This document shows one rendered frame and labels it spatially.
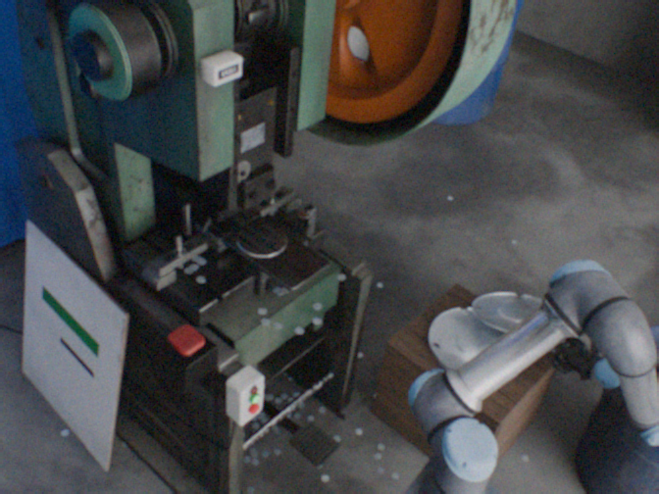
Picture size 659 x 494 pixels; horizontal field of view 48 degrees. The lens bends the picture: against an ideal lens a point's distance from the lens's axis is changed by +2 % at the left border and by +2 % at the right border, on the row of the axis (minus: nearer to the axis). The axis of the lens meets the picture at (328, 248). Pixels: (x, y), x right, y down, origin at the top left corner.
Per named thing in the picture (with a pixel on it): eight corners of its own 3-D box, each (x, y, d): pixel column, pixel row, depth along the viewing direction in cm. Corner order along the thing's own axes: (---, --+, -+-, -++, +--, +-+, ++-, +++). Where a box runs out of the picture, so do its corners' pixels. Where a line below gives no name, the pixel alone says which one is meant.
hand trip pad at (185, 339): (208, 361, 166) (207, 338, 161) (186, 375, 163) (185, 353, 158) (187, 343, 169) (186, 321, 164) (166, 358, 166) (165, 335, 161)
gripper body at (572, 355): (551, 343, 206) (586, 365, 197) (572, 332, 210) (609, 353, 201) (548, 365, 210) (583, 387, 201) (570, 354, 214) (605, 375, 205)
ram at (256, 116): (285, 194, 181) (291, 86, 162) (240, 220, 172) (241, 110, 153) (237, 163, 189) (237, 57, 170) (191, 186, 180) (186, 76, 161)
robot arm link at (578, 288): (419, 445, 163) (625, 291, 149) (392, 391, 174) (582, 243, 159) (446, 457, 171) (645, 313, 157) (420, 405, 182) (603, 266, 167)
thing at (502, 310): (566, 302, 238) (566, 300, 238) (572, 343, 212) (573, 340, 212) (474, 289, 244) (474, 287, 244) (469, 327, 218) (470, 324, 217)
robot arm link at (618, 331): (669, 331, 142) (687, 432, 177) (633, 291, 150) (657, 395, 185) (614, 361, 143) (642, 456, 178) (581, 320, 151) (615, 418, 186)
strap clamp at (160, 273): (211, 259, 188) (210, 228, 182) (157, 290, 178) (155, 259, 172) (195, 247, 191) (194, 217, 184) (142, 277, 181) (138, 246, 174)
